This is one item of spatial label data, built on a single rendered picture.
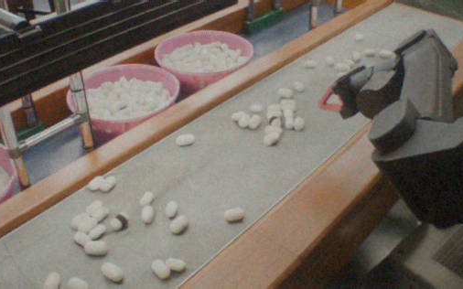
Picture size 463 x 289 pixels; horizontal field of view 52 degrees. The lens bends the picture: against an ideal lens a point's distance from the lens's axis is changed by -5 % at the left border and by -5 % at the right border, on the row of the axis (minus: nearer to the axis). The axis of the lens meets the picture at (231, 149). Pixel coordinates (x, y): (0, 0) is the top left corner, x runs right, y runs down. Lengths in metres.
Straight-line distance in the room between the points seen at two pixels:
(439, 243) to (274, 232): 0.57
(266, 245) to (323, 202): 0.14
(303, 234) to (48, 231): 0.43
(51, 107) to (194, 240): 0.58
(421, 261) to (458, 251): 0.10
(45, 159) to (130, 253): 0.43
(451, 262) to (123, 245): 0.76
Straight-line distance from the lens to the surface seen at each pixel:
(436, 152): 0.39
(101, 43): 0.71
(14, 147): 0.92
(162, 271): 0.77
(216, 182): 0.94
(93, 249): 0.83
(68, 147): 1.20
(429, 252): 1.26
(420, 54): 0.74
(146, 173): 0.98
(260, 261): 0.77
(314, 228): 0.83
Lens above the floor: 1.35
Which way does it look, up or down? 36 degrees down
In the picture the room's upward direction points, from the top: straight up
